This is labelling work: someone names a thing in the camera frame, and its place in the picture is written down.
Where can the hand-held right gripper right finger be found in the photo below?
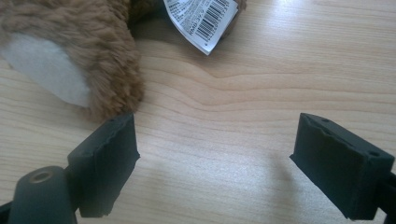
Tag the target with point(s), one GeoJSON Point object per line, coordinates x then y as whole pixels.
{"type": "Point", "coordinates": [339, 165]}

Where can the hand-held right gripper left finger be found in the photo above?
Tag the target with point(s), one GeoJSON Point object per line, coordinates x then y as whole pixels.
{"type": "Point", "coordinates": [104, 161]}

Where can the brown plush teddy bear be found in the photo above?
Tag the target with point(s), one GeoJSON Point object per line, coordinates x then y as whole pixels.
{"type": "Point", "coordinates": [99, 40]}

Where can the white paper hang tag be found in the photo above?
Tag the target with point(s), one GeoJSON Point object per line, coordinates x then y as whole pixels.
{"type": "Point", "coordinates": [202, 21]}

